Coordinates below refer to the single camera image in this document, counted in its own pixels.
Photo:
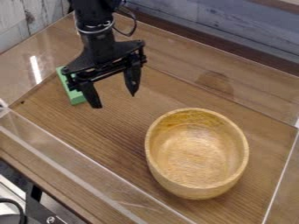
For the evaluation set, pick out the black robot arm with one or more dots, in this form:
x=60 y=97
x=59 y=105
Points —
x=93 y=16

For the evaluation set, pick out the green rectangular block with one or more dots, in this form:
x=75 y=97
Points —
x=76 y=97

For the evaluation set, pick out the brown wooden bowl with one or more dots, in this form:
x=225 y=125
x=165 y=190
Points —
x=196 y=152

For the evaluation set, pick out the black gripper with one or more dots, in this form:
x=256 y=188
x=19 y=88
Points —
x=104 y=57

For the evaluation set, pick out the clear acrylic front wall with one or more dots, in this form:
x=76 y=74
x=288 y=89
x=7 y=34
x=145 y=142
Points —
x=89 y=189

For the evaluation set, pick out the black metal table bracket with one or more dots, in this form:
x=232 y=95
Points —
x=37 y=214

